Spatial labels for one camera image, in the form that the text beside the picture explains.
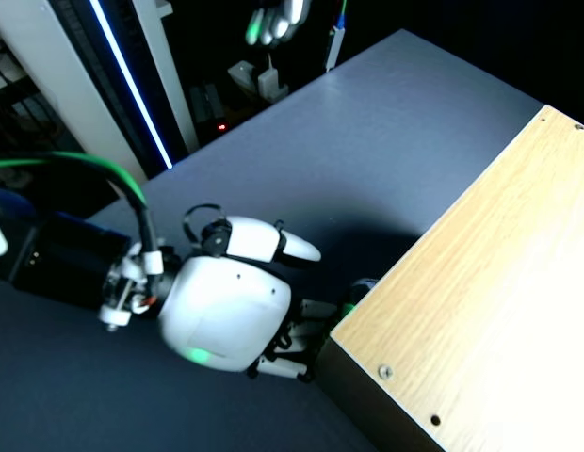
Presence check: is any white adapter box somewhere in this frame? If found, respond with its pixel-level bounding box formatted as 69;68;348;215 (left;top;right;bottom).
324;25;346;72

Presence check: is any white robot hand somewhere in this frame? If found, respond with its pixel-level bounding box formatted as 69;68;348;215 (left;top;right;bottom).
244;0;306;47
157;214;381;383

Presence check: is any thick black cable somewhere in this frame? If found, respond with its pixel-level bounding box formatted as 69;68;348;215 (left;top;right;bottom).
32;153;161;265

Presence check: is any light wooden cabinet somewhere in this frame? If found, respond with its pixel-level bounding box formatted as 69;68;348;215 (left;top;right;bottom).
315;104;584;452

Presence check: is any grey block with spike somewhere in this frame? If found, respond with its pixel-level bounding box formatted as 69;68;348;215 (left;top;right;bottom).
257;52;291;103

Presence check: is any grey table cloth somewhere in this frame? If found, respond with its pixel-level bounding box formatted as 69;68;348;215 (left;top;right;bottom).
0;27;545;452

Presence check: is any white column with blue light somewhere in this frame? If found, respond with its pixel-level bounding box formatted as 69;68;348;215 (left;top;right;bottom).
0;0;200;183

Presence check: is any thick green cable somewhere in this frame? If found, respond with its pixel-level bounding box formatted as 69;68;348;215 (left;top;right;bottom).
0;151;150;206

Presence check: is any black device with red light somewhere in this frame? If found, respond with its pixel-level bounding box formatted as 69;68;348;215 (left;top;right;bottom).
187;82;233;137

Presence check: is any grey angled bracket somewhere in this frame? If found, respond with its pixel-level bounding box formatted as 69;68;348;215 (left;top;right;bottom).
227;60;258;91

